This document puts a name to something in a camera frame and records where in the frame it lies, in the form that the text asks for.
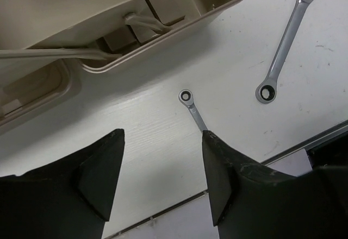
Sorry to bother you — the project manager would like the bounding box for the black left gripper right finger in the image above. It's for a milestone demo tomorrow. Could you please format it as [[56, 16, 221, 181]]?
[[202, 130, 347, 238]]

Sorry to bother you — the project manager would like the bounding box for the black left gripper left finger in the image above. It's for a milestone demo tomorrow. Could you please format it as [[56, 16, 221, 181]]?
[[1, 129, 125, 238]]

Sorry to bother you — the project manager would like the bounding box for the beige toolbox with clear lid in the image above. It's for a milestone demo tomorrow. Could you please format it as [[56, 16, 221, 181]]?
[[1, 0, 242, 133]]

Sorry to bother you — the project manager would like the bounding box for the small silver ratchet wrench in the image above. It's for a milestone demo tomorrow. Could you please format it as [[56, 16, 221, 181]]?
[[178, 89, 208, 132]]

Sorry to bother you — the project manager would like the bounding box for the large silver ratchet wrench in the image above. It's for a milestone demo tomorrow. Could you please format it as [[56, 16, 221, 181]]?
[[255, 0, 313, 104]]

